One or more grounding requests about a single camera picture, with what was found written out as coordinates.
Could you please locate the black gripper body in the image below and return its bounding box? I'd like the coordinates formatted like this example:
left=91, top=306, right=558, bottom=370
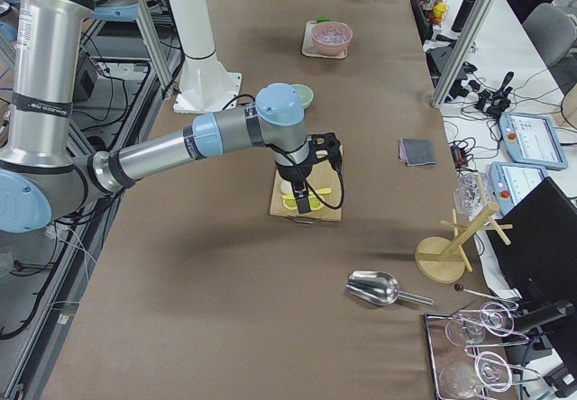
left=276, top=163, right=313, bottom=195

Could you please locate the pink bowl of ice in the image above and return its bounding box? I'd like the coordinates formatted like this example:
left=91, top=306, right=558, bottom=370
left=311, top=22, right=353, bottom=56

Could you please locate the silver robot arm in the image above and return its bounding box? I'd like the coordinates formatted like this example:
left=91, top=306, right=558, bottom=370
left=1, top=0, right=314, bottom=233

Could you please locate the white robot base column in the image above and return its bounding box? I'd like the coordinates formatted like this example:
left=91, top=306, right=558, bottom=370
left=169, top=0, right=242, bottom=114

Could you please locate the mint green bowl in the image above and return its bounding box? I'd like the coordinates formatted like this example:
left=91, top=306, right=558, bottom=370
left=292, top=84, right=315, bottom=109

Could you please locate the metal ice scoop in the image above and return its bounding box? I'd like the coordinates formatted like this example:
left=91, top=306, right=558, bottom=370
left=345, top=270, right=435, bottom=306

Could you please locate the clear plastic ice container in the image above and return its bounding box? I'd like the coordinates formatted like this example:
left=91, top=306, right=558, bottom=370
left=453, top=172, right=487, bottom=217

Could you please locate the lemon slice near bun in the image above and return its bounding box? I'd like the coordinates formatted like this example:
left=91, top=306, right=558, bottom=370
left=281, top=198, right=298, bottom=211

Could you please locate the lemon slice stack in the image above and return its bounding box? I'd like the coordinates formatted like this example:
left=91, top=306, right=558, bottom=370
left=308, top=195, right=325, bottom=212

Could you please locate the bamboo cutting board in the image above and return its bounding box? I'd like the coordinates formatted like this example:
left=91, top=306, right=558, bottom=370
left=269, top=141, right=343, bottom=223

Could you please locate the yellow plastic knife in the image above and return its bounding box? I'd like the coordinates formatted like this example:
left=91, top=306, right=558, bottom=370
left=282, top=187, right=332, bottom=200

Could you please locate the grey folded cloth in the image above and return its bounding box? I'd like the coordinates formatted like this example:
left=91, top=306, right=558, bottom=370
left=398, top=138, right=436, bottom=166

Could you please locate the cream serving tray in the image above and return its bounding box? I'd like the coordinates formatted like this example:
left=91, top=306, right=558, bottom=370
left=301, top=21, right=353, bottom=59

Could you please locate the wooden mug tree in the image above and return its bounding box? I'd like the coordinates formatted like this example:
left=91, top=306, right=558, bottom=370
left=415, top=202, right=513, bottom=284

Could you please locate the blue teach pendant near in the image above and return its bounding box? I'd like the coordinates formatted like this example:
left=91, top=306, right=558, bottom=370
left=490, top=161, right=548, bottom=215

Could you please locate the blue teach pendant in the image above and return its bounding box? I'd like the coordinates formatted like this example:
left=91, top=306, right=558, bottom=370
left=499, top=113, right=569, bottom=170
left=490, top=161, right=548, bottom=215

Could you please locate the black water bottle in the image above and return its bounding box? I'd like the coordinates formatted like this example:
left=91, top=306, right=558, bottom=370
left=451, top=0, right=476, bottom=33

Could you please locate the blue teach pendant far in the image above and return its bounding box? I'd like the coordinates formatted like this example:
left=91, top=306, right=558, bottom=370
left=499, top=113, right=569, bottom=170

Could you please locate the black monitor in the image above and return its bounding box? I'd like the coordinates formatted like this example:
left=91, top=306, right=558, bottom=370
left=488, top=177, right=576, bottom=310

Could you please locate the grey office chair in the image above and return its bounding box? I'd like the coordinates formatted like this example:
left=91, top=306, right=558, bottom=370
left=522, top=4, right=576, bottom=67

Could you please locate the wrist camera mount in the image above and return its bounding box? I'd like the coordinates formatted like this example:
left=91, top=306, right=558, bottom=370
left=307, top=132, right=343, bottom=173

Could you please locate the wire glass rack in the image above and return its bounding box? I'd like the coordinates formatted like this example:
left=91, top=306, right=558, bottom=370
left=424, top=302, right=541, bottom=399

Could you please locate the aluminium frame post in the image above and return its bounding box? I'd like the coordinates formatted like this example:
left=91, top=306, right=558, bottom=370
left=431, top=0, right=494, bottom=109

